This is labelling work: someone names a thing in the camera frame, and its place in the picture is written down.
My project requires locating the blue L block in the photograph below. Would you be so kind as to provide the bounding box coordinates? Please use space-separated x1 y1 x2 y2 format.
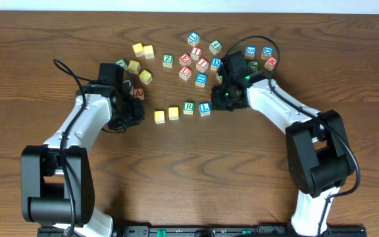
199 102 211 117

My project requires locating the yellow C block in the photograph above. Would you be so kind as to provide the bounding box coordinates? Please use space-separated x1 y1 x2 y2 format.
154 111 165 124

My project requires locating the green R block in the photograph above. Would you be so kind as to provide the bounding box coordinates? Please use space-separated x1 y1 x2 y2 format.
183 101 195 115

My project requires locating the yellow O block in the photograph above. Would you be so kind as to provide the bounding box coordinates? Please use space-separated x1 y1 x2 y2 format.
168 107 179 120

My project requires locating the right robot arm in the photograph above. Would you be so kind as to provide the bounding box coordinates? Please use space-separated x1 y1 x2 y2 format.
211 51 360 236

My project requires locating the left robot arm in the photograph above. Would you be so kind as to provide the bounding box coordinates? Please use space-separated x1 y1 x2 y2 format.
21 59 144 236

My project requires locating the green N block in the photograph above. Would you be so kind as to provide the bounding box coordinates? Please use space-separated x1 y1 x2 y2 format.
216 74 222 84

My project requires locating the red A block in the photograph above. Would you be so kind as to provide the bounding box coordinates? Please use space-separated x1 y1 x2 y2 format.
134 87 145 100

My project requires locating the blue H block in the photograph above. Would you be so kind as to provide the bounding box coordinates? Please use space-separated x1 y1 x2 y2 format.
195 73 207 88

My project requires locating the blue D block centre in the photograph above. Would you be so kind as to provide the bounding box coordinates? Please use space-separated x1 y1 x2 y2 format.
211 57 222 71

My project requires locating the blue d block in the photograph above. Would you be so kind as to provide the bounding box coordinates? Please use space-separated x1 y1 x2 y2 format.
261 46 274 60
211 57 222 71

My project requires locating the green J block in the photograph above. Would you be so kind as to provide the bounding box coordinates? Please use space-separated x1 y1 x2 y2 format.
248 61 259 72

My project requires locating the yellow block centre left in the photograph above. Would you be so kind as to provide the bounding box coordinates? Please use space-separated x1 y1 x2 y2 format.
139 70 153 85

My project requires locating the red I block lower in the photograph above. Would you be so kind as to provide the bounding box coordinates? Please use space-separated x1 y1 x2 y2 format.
195 57 209 73

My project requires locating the red i block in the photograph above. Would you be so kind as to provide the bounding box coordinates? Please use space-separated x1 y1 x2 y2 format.
190 46 202 61
195 57 209 73

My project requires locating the blue 5 block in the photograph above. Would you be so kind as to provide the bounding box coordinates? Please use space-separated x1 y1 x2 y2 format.
245 45 257 60

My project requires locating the red M block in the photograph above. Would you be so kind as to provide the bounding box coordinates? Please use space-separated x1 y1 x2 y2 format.
264 56 278 72

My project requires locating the green 4 block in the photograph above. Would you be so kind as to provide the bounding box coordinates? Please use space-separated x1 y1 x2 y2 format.
209 39 222 55

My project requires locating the red U block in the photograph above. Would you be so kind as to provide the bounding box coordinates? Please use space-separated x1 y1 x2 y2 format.
178 66 192 81

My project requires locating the blue D block right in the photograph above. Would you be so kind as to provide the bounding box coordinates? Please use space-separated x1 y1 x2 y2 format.
261 46 274 60

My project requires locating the red I block upper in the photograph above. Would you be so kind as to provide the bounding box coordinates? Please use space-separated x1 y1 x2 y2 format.
190 46 202 61

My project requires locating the red E block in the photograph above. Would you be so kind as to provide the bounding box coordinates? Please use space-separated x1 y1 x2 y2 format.
179 53 192 66

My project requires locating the yellow block top left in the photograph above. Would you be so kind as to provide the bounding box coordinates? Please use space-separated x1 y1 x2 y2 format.
132 43 145 57

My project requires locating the yellow S block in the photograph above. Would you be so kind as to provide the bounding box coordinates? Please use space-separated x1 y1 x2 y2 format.
143 45 155 59

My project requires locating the green Z block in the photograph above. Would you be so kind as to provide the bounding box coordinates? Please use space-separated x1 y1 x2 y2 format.
163 54 174 68

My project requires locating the blue block top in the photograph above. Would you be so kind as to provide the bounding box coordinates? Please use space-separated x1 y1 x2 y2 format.
188 32 200 47

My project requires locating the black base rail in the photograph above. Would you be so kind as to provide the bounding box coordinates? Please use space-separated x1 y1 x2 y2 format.
37 224 367 237

